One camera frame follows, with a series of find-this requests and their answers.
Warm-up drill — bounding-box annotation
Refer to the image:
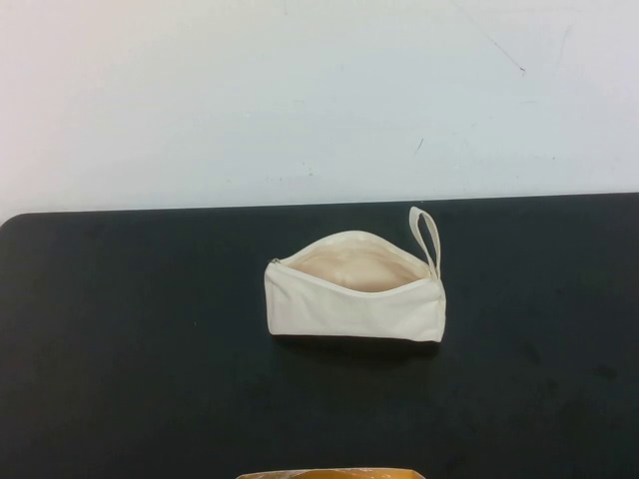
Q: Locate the cream canvas pencil case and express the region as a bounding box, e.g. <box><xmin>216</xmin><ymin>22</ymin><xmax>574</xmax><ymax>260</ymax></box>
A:
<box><xmin>263</xmin><ymin>205</ymin><xmax>446</xmax><ymax>348</ymax></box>

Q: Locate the yellow brown curved object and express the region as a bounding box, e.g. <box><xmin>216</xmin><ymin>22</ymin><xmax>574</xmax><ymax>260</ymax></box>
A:
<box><xmin>234</xmin><ymin>467</ymin><xmax>421</xmax><ymax>479</ymax></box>

